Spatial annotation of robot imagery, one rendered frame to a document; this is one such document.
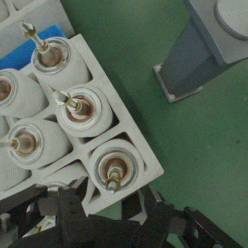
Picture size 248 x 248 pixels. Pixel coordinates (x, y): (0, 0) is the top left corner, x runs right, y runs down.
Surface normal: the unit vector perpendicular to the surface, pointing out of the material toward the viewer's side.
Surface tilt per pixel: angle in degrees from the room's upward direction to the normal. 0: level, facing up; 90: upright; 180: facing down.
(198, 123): 0
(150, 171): 0
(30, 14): 90
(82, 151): 0
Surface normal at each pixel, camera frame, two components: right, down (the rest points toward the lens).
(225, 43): 0.02, -0.07
